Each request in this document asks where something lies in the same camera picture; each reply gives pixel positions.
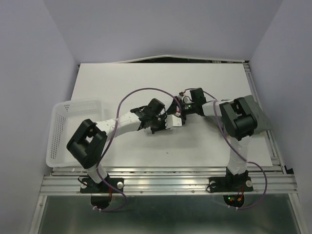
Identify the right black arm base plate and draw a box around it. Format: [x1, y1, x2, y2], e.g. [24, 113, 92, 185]
[206, 177, 254, 194]

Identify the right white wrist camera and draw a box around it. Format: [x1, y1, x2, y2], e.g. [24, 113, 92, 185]
[178, 90, 192, 103]

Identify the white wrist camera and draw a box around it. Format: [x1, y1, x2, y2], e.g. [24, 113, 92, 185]
[165, 115, 182, 129]
[178, 90, 192, 103]

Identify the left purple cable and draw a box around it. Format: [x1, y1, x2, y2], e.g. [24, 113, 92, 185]
[92, 87, 182, 212]

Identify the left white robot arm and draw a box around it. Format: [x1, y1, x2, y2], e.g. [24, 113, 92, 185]
[66, 98, 165, 192]

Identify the grey skirt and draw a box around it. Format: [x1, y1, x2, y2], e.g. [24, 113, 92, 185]
[220, 95, 273, 135]

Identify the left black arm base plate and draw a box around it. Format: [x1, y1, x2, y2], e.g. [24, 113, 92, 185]
[78, 176, 124, 194]

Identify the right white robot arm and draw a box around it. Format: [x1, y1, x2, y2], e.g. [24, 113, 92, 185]
[171, 88, 258, 193]

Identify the white plastic laundry basket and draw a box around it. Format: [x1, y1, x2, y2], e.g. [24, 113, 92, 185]
[46, 98, 104, 168]

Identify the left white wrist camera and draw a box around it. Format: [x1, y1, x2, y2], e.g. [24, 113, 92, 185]
[165, 115, 182, 129]

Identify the aluminium frame rail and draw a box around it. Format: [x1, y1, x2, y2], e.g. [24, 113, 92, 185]
[29, 163, 309, 234]

